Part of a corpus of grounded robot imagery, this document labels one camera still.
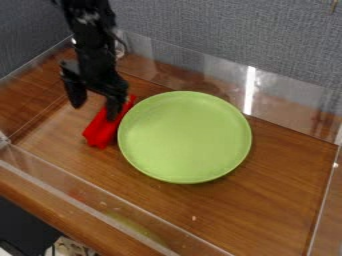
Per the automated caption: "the red block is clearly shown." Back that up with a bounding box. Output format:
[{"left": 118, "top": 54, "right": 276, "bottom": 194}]
[{"left": 82, "top": 95, "right": 137, "bottom": 149}]

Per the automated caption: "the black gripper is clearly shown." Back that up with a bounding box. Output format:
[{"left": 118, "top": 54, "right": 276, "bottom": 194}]
[{"left": 59, "top": 48, "right": 131, "bottom": 122}]

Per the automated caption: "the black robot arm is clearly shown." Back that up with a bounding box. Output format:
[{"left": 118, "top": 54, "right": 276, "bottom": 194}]
[{"left": 51, "top": 0, "right": 129, "bottom": 121}]

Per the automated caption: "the green round plate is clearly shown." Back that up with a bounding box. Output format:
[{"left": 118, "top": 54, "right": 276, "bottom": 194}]
[{"left": 118, "top": 91, "right": 253, "bottom": 184}]

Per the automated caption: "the black cable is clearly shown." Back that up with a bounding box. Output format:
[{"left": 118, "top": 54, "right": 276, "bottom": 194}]
[{"left": 113, "top": 31, "right": 130, "bottom": 56}]

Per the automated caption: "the clear acrylic enclosure wall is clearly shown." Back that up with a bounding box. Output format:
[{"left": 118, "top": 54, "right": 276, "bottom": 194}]
[{"left": 0, "top": 33, "right": 342, "bottom": 256}]

